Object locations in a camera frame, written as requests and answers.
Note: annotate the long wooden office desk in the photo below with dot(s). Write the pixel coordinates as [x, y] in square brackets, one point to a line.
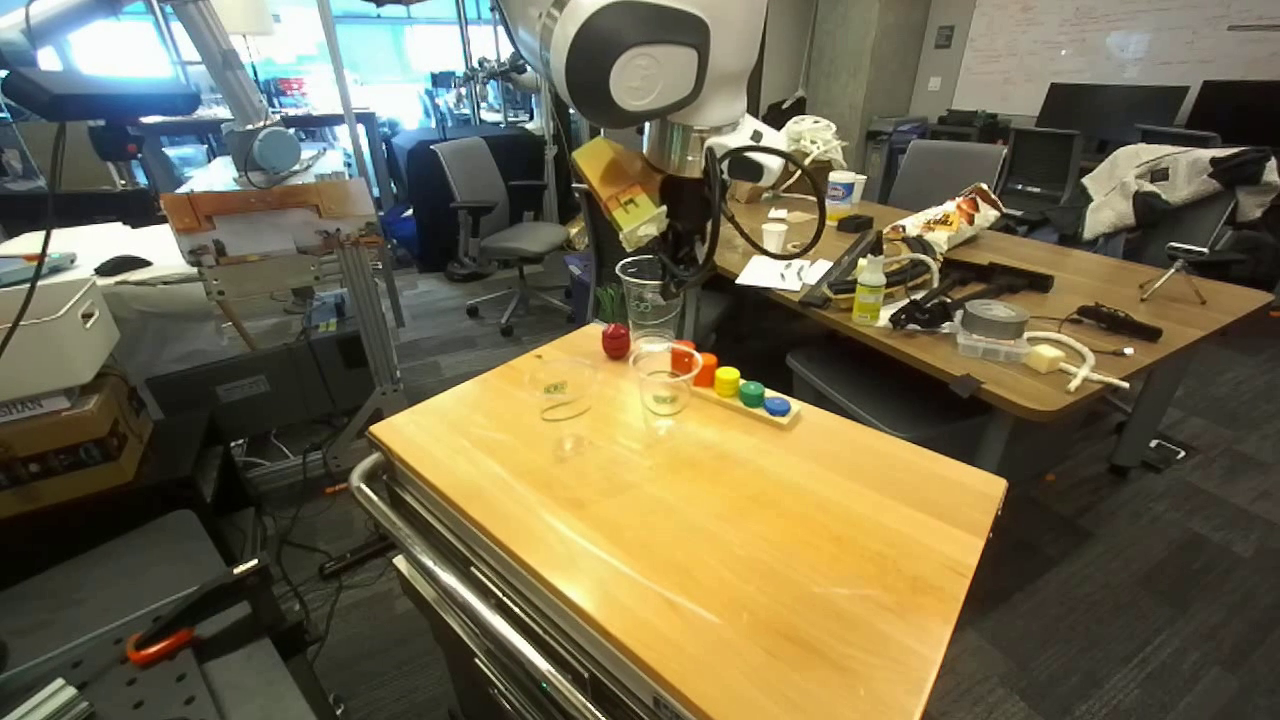
[1043, 331]

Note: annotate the white jacket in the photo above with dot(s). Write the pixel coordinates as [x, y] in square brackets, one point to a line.
[1178, 177]

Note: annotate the white paper cup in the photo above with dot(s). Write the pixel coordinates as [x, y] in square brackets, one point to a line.
[772, 234]

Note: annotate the clear plastic cup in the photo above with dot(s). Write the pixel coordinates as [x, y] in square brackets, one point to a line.
[563, 404]
[662, 394]
[652, 300]

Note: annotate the wooden top steel cart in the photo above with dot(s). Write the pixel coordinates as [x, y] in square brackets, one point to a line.
[727, 570]

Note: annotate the snack chip bag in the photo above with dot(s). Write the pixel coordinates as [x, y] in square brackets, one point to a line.
[946, 225]

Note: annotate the black tool on desk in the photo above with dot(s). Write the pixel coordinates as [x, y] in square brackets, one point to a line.
[966, 281]

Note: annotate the orange handled clamp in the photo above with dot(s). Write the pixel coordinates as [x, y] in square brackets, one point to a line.
[145, 649]

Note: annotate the white paper sheet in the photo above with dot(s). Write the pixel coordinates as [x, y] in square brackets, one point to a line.
[780, 273]

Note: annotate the grey office chair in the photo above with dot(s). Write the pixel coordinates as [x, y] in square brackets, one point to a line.
[484, 231]

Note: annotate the orange cylinder block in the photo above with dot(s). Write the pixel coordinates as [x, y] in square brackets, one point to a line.
[706, 370]

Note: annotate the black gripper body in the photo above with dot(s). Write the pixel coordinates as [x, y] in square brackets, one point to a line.
[693, 216]

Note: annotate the yellow liquid bottle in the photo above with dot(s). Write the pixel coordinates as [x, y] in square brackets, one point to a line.
[868, 290]

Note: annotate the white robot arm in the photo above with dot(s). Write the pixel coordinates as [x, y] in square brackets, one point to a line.
[667, 86]

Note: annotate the green cylinder block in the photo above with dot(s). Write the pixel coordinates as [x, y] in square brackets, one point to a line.
[748, 394]

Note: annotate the yellow cylinder block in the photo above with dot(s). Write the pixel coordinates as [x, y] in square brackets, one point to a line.
[727, 381]

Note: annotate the blue cylinder block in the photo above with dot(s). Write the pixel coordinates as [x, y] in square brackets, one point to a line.
[776, 404]

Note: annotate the grey tape roll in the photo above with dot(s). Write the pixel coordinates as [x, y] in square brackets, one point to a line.
[989, 324]

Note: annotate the wooden peg tray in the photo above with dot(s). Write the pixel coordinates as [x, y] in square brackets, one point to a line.
[756, 412]

